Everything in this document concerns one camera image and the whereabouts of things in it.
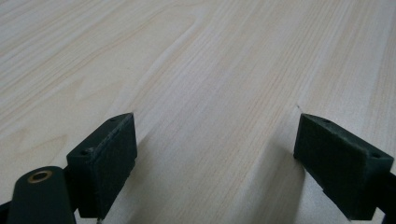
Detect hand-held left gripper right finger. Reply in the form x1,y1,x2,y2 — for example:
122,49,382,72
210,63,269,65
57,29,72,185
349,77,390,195
293,113,395,221

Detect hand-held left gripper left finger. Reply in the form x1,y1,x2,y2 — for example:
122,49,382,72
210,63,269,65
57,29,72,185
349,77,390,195
65,112,138,218

